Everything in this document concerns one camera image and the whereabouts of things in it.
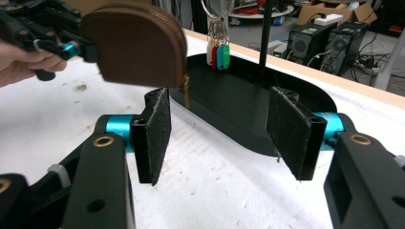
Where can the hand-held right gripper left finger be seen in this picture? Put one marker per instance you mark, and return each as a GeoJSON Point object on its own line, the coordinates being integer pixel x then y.
{"type": "Point", "coordinates": [153, 136]}

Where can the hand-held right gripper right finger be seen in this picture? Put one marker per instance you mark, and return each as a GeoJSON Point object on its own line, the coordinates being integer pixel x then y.
{"type": "Point", "coordinates": [291, 133]}

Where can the brown leather zip pouch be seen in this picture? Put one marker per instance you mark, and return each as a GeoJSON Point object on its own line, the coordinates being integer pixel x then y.
{"type": "Point", "coordinates": [137, 47]}

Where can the black oval tray stand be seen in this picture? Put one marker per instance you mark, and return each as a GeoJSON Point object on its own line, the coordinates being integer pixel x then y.
{"type": "Point", "coordinates": [235, 105]}

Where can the black computer tower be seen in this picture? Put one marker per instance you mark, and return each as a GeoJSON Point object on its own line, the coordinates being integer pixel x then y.
{"type": "Point", "coordinates": [347, 47]}
{"type": "Point", "coordinates": [305, 43]}

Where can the white stand leg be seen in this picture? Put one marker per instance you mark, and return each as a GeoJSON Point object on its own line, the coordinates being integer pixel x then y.
{"type": "Point", "coordinates": [387, 63]}

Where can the round white table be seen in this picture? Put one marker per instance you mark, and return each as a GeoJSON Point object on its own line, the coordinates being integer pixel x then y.
{"type": "Point", "coordinates": [254, 12]}

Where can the cardboard box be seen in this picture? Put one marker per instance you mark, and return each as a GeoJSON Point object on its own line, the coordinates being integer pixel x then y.
{"type": "Point", "coordinates": [350, 11]}

